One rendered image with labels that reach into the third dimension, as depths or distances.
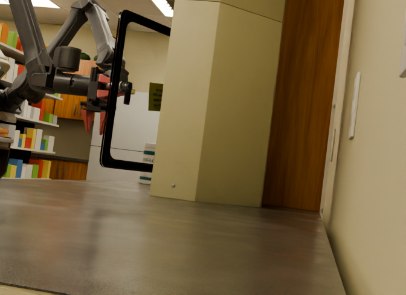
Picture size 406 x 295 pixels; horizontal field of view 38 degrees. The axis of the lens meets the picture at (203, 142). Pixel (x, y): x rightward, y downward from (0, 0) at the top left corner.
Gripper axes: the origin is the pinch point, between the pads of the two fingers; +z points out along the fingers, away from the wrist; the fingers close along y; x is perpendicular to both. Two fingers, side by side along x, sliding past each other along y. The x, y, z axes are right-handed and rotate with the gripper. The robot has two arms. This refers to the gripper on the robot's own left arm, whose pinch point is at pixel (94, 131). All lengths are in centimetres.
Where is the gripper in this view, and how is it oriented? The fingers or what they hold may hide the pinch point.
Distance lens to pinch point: 192.6
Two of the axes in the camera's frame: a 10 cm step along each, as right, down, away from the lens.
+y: 9.8, 1.2, -1.9
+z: -1.3, 9.9, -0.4
